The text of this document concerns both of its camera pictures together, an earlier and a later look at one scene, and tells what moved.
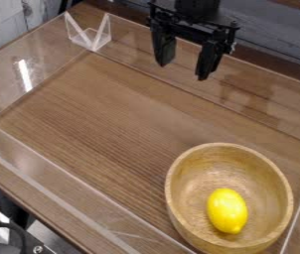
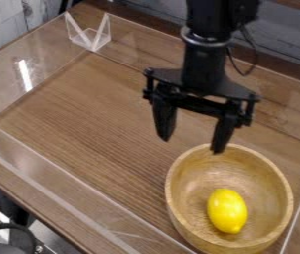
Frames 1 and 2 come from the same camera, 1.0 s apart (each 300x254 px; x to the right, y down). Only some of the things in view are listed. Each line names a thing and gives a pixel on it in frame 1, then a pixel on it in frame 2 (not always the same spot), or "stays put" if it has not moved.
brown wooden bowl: (218, 166) stays put
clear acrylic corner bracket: (88, 38) stays put
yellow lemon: (226, 210) stays put
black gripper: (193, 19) → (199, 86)
